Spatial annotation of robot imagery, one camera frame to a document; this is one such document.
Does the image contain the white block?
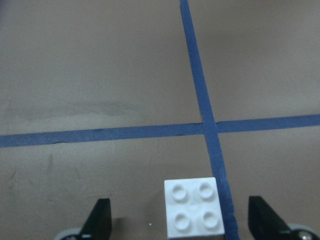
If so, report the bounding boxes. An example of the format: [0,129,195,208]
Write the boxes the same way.
[164,177,225,239]

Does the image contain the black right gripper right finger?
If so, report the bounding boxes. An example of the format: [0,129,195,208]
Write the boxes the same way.
[247,196,291,240]

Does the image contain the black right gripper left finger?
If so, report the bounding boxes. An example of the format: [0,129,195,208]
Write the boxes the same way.
[79,198,111,240]

